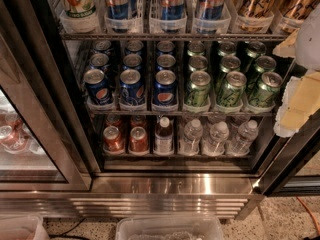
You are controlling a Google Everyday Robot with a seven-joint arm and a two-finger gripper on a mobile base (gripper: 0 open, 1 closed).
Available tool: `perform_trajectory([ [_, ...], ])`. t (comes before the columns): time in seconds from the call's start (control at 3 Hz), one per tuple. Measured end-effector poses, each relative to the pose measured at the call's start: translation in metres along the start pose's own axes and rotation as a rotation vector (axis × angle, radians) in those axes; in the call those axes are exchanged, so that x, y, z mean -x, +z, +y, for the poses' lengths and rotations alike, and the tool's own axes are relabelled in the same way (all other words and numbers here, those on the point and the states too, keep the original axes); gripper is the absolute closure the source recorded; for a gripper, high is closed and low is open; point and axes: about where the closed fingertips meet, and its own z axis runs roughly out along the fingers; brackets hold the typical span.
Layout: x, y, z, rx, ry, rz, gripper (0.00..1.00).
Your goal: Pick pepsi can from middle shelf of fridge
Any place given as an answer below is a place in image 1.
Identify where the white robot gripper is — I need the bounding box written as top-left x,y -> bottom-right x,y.
272,5 -> 320,138

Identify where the second row right green can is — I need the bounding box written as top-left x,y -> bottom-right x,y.
248,56 -> 277,84

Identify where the second row green can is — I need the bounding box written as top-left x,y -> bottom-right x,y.
218,55 -> 241,80
188,55 -> 208,73
248,56 -> 277,84

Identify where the front right green can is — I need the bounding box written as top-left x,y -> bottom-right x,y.
248,71 -> 282,108

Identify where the back right green can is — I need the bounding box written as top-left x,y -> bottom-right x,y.
242,41 -> 266,69

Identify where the second row middle green can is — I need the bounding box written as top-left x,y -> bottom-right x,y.
218,55 -> 241,80

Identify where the front middle green can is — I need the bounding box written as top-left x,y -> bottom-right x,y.
216,71 -> 247,107

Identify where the back middle green can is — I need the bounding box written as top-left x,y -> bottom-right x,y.
217,41 -> 236,57

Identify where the front left green can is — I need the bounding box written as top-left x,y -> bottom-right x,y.
184,71 -> 211,107

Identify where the second row left green can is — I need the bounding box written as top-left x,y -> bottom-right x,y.
188,55 -> 208,73

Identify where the back left green can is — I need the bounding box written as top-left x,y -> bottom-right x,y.
187,41 -> 205,57

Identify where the right red bull can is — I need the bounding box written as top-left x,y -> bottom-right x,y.
195,0 -> 224,20

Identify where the red bull can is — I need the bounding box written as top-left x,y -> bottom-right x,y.
159,0 -> 185,20
105,0 -> 137,20
195,0 -> 224,20

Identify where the second row right pepsi can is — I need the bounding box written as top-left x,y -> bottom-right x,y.
156,54 -> 176,71

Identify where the second row pepsi can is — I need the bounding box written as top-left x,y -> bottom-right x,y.
156,54 -> 176,71
122,54 -> 143,71
89,53 -> 109,71

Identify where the middle red bull can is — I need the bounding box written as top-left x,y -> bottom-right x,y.
159,0 -> 185,20

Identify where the second row middle pepsi can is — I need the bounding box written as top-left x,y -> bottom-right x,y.
122,54 -> 143,71

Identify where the back right red soda can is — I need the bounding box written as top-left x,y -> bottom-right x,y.
130,115 -> 147,128

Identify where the red soda can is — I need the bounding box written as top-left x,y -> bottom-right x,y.
103,126 -> 124,152
130,115 -> 147,128
105,114 -> 123,128
129,126 -> 149,152

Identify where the front right red soda can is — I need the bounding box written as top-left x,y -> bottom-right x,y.
129,126 -> 149,152

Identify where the back left red soda can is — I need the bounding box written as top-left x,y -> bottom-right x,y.
105,114 -> 123,128

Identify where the left red bull can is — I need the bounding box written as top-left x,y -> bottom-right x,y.
105,0 -> 137,20

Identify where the front left red soda can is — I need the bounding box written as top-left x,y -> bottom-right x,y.
103,126 -> 124,152

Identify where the second row left pepsi can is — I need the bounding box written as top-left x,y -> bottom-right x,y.
89,53 -> 109,71

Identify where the right water bottle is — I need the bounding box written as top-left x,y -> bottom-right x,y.
226,120 -> 258,157

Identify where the water bottle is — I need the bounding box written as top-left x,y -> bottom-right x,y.
202,121 -> 229,157
179,119 -> 203,156
226,120 -> 258,157

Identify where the middle water bottle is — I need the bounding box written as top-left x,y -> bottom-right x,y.
202,121 -> 229,157

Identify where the left water bottle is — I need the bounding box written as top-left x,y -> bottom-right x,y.
179,119 -> 203,156

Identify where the brown drink bottle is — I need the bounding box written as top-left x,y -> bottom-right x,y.
154,117 -> 173,154

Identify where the orange cable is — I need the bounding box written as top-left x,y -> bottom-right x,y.
295,197 -> 320,235

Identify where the middle wire shelf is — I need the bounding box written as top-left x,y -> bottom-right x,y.
89,110 -> 275,117

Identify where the wire shelf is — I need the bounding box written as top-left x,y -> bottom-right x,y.
60,33 -> 287,42
89,110 -> 275,117

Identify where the top wire shelf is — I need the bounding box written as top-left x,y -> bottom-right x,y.
60,33 -> 287,42

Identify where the black cable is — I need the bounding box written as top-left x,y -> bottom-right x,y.
49,218 -> 91,240

